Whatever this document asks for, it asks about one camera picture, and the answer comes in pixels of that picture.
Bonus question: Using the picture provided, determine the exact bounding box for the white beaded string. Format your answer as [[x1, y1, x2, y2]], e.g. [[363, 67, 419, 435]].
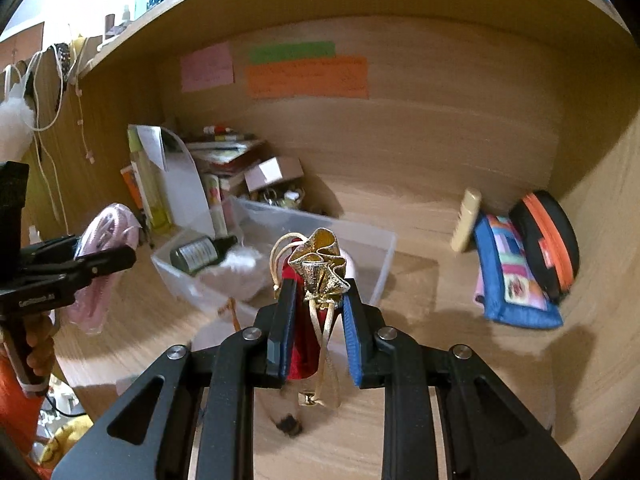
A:
[[74, 57, 97, 163]]

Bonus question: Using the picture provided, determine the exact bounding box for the pink paper note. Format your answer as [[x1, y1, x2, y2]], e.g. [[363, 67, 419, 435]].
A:
[[180, 42, 235, 93]]

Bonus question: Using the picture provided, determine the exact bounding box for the orange book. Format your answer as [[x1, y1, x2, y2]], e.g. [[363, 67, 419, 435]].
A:
[[120, 165, 147, 217]]

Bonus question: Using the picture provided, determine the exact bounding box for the yellow plush toy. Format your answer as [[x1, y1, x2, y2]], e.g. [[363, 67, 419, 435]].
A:
[[39, 415, 95, 470]]

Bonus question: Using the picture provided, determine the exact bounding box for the white cable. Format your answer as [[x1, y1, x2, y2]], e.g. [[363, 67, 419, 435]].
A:
[[22, 45, 69, 133]]

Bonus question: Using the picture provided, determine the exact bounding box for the brown cardboard box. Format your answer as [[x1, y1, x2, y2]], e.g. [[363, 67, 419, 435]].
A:
[[244, 156, 306, 210]]

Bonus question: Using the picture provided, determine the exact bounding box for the yellow-green tall bottle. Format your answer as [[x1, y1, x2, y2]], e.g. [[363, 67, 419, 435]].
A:
[[128, 126, 174, 234]]

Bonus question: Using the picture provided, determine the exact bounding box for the beige tube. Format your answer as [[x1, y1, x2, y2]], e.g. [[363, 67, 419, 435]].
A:
[[450, 187, 483, 254]]

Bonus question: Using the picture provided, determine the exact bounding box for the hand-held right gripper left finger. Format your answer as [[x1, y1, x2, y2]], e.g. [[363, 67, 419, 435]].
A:
[[50, 279, 300, 480]]

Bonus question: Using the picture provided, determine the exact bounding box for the orange paper note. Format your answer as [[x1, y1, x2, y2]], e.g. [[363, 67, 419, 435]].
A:
[[245, 56, 370, 100]]

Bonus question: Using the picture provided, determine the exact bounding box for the pastel spine book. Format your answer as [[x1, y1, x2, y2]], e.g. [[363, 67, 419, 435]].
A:
[[202, 173, 230, 239]]

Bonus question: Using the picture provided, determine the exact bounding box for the clear plastic storage bin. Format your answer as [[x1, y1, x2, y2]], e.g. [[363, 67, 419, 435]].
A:
[[151, 195, 398, 331]]

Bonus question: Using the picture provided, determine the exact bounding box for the blue patchwork pouch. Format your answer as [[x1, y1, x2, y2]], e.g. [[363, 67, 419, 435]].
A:
[[472, 213, 565, 330]]

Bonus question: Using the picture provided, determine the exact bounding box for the white fluffy cotton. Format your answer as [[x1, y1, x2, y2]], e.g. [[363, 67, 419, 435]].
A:
[[192, 245, 266, 301]]

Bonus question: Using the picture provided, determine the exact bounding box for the wooden desktop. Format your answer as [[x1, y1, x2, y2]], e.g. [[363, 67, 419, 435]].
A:
[[52, 172, 608, 480]]

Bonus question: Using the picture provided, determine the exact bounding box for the white file holder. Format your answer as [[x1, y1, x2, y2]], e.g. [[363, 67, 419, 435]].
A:
[[136, 124, 213, 241]]

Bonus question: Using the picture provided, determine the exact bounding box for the green paper note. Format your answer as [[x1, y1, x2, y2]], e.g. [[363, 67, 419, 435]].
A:
[[249, 41, 337, 65]]

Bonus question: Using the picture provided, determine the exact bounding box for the dark glass bottle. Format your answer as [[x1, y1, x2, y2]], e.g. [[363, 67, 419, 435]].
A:
[[169, 235, 239, 276]]

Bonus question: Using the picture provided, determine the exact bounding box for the person's left hand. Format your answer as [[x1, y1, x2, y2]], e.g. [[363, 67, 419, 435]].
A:
[[22, 310, 62, 387]]

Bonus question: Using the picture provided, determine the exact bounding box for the pink mesh pouch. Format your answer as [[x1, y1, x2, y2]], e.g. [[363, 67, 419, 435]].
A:
[[64, 203, 143, 336]]

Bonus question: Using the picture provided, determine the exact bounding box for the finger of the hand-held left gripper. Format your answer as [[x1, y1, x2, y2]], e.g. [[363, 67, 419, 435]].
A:
[[60, 245, 138, 287], [22, 235, 85, 262]]

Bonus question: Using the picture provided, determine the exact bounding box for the stack of books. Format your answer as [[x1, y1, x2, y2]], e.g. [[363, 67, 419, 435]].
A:
[[186, 130, 266, 192]]

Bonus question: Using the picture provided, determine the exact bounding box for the small dark hair tie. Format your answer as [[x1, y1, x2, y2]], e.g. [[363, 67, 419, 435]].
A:
[[275, 412, 305, 437]]

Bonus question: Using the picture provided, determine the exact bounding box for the gold and red drawstring pouch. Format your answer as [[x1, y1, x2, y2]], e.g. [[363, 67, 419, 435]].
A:
[[270, 228, 352, 408]]

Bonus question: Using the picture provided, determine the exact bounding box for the black case orange zipper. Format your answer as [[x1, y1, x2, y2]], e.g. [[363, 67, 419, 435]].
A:
[[509, 190, 581, 304]]

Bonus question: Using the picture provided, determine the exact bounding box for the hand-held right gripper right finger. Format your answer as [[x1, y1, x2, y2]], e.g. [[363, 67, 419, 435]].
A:
[[343, 287, 585, 480]]

